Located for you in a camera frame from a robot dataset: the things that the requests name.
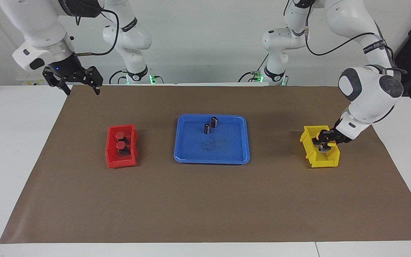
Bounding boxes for yellow plastic bin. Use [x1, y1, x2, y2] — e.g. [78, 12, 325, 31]
[300, 125, 340, 168]

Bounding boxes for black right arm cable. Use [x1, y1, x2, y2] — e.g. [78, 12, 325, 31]
[74, 8, 120, 57]

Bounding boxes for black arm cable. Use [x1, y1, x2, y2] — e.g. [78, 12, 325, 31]
[74, 8, 120, 57]
[304, 3, 408, 74]

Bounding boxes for brown paper mat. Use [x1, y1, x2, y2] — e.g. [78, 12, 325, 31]
[0, 85, 411, 244]

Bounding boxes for red plastic bin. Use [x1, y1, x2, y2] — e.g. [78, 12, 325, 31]
[105, 124, 139, 169]

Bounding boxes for black base power cable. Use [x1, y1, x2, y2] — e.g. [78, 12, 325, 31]
[108, 70, 165, 85]
[238, 54, 289, 86]

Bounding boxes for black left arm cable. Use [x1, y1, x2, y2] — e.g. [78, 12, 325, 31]
[304, 3, 408, 74]

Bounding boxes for white box yellow label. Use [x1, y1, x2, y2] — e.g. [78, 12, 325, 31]
[16, 76, 49, 86]

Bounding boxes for blue plastic tray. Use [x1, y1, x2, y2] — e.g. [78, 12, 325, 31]
[174, 114, 250, 165]

